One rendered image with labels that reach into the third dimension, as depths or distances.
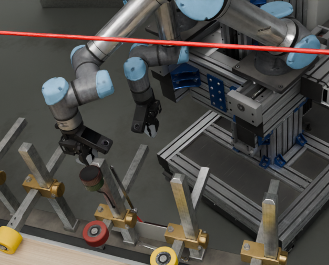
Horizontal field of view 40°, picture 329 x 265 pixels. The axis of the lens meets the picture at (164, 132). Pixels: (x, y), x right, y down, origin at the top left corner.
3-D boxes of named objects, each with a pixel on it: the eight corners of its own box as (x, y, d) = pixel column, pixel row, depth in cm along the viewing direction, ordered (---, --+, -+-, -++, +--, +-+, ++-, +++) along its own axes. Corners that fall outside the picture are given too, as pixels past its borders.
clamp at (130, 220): (103, 211, 161) (100, 203, 158) (138, 218, 157) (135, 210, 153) (96, 224, 158) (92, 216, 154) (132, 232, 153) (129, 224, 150)
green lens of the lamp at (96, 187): (89, 173, 137) (87, 169, 135) (107, 176, 135) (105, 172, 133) (80, 189, 133) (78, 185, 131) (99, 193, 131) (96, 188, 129)
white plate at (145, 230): (110, 228, 170) (103, 213, 163) (175, 243, 161) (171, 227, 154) (110, 229, 170) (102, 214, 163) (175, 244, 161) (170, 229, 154)
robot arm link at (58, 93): (71, 87, 125) (40, 97, 124) (83, 115, 132) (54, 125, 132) (66, 70, 130) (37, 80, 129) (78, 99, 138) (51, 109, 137)
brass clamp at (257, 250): (245, 245, 147) (244, 237, 143) (288, 255, 142) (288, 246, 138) (240, 263, 143) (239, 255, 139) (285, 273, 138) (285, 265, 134)
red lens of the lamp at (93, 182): (87, 168, 135) (84, 163, 133) (105, 171, 133) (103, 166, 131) (78, 184, 131) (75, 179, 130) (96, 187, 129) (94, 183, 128)
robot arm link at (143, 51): (161, 54, 174) (160, 73, 166) (132, 58, 175) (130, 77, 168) (157, 37, 168) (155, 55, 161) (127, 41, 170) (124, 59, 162)
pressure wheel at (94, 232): (98, 235, 158) (88, 216, 149) (119, 240, 155) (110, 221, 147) (88, 256, 153) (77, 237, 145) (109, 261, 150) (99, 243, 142)
